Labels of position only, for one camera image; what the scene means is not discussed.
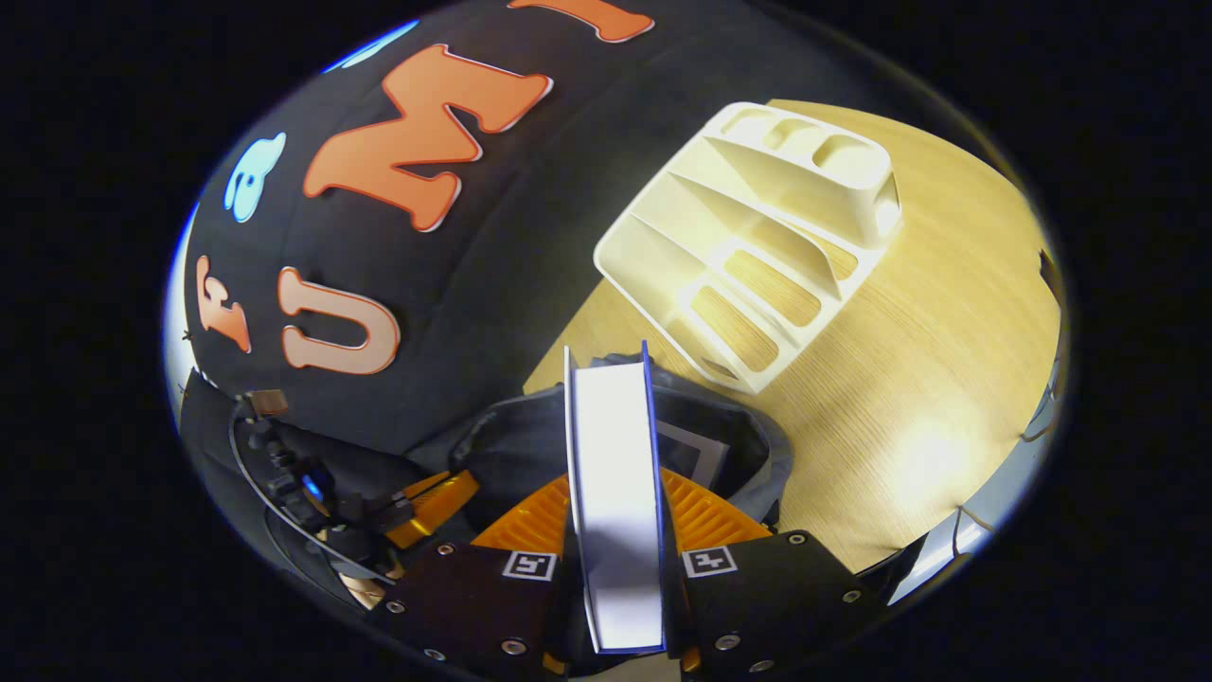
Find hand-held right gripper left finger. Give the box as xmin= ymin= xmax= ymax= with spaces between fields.
xmin=365 ymin=474 xmax=580 ymax=681

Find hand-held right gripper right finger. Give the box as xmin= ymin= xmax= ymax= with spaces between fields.
xmin=661 ymin=467 xmax=897 ymax=679

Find dark grey book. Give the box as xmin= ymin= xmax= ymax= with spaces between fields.
xmin=653 ymin=419 xmax=732 ymax=491

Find black backdrop cloth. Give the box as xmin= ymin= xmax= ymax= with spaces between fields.
xmin=163 ymin=0 xmax=948 ymax=456

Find white plastic bookshelf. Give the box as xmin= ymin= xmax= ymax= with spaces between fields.
xmin=593 ymin=100 xmax=903 ymax=397

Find blue book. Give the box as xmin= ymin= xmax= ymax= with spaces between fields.
xmin=562 ymin=340 xmax=669 ymax=656

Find grey black schoolbag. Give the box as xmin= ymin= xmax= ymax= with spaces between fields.
xmin=407 ymin=352 xmax=795 ymax=562

